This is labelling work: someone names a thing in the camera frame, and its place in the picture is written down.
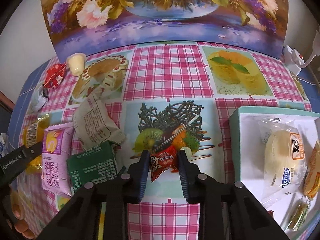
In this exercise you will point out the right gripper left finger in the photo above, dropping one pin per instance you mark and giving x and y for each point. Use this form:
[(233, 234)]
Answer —
[(80, 217)]

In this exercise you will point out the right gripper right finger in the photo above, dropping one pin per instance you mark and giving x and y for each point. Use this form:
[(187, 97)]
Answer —
[(227, 211)]

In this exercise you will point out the yellow jelly pack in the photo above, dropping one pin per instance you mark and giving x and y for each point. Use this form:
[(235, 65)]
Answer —
[(35, 142)]

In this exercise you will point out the dark green snack pack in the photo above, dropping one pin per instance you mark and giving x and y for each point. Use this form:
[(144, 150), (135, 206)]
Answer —
[(96, 165)]

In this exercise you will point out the purple swiss roll pack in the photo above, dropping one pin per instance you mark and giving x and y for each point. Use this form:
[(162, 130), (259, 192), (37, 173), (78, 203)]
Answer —
[(56, 149)]

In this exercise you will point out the green yellow cracker pack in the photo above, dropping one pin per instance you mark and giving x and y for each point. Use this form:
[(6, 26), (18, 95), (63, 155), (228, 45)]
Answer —
[(299, 215)]

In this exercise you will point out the light green wafer pack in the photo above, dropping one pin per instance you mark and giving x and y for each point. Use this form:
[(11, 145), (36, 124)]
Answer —
[(38, 98)]

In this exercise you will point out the small red candy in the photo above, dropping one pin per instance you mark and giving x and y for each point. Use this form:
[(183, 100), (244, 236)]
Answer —
[(162, 161)]

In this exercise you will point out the beige paper snack pack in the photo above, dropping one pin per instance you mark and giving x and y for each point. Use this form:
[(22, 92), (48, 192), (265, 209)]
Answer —
[(93, 124)]

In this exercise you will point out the round bread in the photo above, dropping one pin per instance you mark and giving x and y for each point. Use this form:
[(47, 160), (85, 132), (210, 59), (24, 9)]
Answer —
[(284, 159)]

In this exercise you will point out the orange bread pack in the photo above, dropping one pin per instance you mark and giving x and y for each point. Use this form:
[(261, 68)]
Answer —
[(311, 182)]

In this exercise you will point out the red Kiss candy pack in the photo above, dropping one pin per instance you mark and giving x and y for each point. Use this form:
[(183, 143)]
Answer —
[(54, 76)]

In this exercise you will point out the yellow pudding cup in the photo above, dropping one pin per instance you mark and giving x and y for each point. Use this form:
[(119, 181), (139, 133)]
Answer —
[(76, 63)]

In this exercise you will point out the person's hand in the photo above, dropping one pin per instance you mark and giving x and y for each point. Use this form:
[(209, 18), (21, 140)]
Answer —
[(14, 214)]

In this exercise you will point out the white teal tray box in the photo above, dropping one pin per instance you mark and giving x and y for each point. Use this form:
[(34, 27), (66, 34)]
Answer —
[(248, 159)]

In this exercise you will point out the pink checkered tablecloth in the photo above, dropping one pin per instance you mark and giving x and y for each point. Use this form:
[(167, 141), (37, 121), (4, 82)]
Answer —
[(219, 92)]

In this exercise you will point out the flower painting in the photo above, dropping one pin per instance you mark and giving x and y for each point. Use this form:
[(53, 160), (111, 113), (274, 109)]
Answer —
[(91, 26)]

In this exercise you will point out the white power adapter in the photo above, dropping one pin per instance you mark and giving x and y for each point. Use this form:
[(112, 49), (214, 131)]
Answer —
[(293, 60)]

